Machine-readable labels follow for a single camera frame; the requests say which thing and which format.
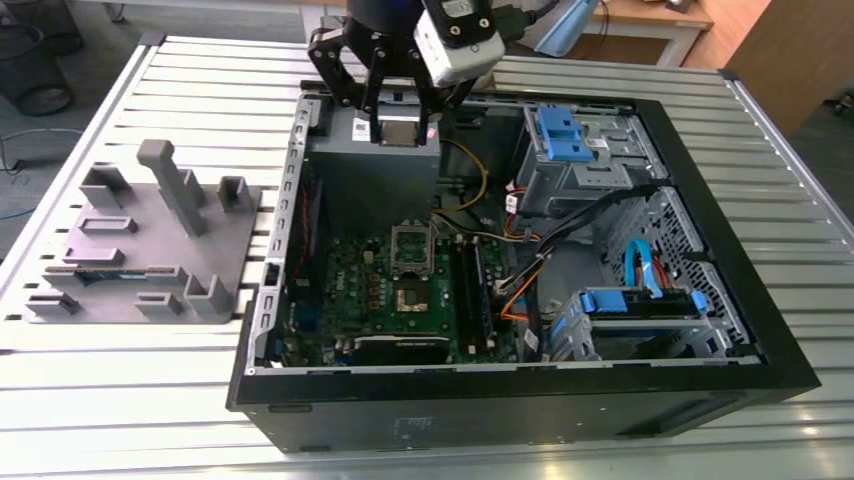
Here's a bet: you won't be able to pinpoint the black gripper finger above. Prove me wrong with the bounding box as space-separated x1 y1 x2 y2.
402 53 479 148
306 29 388 147

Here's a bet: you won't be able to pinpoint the silver CPU green edge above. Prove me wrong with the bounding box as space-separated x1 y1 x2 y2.
377 119 422 148

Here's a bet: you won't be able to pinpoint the metal socket cover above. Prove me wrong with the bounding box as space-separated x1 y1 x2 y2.
388 220 437 280

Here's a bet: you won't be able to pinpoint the CPU socket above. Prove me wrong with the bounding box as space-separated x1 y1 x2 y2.
392 285 433 313

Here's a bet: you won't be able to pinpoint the blue disk carrier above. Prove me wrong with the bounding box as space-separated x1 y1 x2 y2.
532 107 596 163

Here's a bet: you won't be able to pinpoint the grey power supply unit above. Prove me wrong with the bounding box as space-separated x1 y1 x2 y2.
306 103 444 224

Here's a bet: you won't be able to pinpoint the silver disk bay cage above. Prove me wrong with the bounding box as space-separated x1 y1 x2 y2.
543 287 761 362
516 104 669 217

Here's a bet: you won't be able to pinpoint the thin metal locking lever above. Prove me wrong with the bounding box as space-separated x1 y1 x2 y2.
429 217 442 280

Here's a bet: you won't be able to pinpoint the wooden desk white legs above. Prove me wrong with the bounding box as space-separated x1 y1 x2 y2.
572 0 716 69

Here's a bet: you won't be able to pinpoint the black RAM slot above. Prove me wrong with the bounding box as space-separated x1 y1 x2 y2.
448 235 476 354

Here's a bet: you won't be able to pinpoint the installed dark RAM stick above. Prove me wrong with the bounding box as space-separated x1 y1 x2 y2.
468 238 500 351

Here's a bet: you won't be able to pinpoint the green motherboard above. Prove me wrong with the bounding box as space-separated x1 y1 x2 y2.
276 227 528 369

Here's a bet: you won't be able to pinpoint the grey parts rack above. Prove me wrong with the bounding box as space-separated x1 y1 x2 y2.
22 139 262 326

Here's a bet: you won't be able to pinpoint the hard disk in blue carrier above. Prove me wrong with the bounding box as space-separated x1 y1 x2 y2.
577 288 709 321

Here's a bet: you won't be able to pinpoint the black graphics card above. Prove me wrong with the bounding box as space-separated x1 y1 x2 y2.
350 333 453 367

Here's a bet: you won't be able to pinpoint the brown wooden cabinet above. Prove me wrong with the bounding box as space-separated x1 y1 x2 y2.
723 0 854 139

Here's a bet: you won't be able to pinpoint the black PC case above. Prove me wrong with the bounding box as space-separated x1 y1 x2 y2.
224 79 821 454

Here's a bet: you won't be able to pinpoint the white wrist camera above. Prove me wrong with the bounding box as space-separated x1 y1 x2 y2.
410 0 507 87

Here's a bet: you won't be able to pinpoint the yellow wire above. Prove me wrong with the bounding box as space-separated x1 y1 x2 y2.
432 138 492 216

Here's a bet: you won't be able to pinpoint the grey orange wire bundle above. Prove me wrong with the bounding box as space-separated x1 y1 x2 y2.
436 212 545 246

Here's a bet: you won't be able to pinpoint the black sleeved cable bundle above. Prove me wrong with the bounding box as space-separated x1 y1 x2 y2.
492 183 668 301

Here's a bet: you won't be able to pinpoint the blue data wire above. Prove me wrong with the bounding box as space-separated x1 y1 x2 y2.
624 238 669 301

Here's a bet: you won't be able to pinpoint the orange flat wire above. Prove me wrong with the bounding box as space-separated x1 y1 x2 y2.
497 277 539 325

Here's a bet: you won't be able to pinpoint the red disk wire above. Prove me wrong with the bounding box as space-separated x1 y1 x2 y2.
649 257 676 295

